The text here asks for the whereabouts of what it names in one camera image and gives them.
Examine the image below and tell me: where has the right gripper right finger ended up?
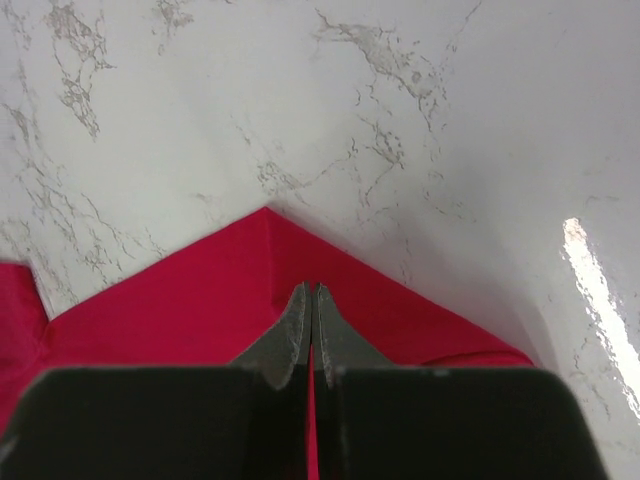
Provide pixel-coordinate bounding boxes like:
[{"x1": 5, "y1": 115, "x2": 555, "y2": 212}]
[{"x1": 312, "y1": 285, "x2": 607, "y2": 479}]

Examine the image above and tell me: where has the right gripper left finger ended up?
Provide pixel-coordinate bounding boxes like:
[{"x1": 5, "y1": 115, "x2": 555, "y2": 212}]
[{"x1": 1, "y1": 283, "x2": 311, "y2": 479}]

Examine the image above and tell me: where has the red t shirt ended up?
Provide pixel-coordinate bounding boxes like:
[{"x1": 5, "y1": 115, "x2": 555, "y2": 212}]
[{"x1": 1, "y1": 208, "x2": 530, "y2": 479}]

